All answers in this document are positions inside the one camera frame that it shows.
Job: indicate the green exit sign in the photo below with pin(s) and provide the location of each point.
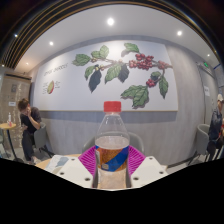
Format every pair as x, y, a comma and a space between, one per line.
205, 64

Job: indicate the small clear bottle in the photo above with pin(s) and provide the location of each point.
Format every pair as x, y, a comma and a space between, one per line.
9, 119

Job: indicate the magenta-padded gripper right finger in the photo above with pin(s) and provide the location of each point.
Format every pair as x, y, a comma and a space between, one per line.
148, 171

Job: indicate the small round wooden table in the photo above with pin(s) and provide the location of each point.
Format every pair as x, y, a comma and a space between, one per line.
6, 126

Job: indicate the round ceiling lights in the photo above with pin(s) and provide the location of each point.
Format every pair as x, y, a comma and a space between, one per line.
110, 21

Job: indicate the person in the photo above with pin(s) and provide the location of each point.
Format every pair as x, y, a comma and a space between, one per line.
29, 126
216, 126

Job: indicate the coffee plant wall mural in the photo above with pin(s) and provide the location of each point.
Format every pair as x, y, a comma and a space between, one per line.
73, 83

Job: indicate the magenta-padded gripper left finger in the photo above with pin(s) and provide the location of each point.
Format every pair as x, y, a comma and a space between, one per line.
73, 171

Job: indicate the white paper sheet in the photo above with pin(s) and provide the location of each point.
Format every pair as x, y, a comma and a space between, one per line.
55, 163

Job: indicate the white wall notice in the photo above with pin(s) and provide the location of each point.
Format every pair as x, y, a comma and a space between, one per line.
207, 91

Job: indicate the light wooden cabinet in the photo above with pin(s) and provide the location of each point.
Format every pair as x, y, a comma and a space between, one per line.
10, 96

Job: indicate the clear red-capped drink bottle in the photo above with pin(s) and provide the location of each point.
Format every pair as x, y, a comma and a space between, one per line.
112, 150

